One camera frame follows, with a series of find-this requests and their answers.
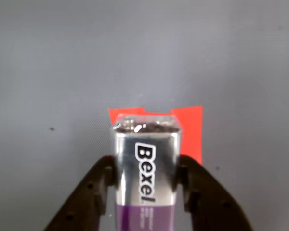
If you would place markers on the red tape marker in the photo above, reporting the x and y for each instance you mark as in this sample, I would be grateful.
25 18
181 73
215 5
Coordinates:
190 134

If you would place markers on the silver purple Bexel 9V battery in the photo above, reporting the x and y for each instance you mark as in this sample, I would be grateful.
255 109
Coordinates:
147 173

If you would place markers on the grey table mat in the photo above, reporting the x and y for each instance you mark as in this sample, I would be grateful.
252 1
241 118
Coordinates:
62 72

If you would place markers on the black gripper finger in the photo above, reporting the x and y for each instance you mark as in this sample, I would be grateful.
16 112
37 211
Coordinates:
212 204
86 197

